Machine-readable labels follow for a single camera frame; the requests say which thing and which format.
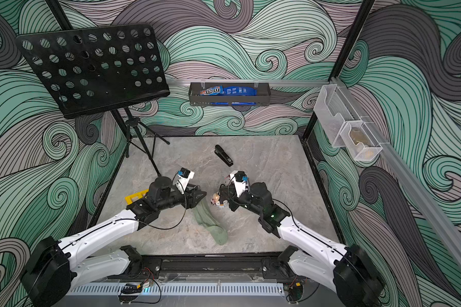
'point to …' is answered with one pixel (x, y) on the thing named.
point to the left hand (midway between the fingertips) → (202, 188)
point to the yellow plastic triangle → (130, 199)
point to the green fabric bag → (205, 219)
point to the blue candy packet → (229, 91)
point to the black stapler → (223, 155)
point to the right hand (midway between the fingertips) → (223, 187)
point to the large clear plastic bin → (333, 107)
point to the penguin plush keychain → (216, 201)
